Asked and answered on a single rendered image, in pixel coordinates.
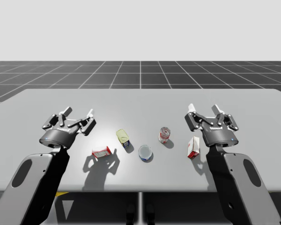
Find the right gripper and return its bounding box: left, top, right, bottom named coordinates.
left=184, top=104, right=239, bottom=148

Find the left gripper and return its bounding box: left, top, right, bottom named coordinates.
left=39, top=107, right=96, bottom=150

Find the red and white can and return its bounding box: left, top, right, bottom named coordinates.
left=158, top=127, right=172, bottom=144

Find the blue flat can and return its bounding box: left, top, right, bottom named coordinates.
left=138, top=144, right=153, bottom=162

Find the red and white carton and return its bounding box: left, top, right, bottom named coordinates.
left=187, top=135, right=200, bottom=159

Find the green and blue rectangular can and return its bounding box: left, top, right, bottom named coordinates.
left=116, top=129, right=131, bottom=148

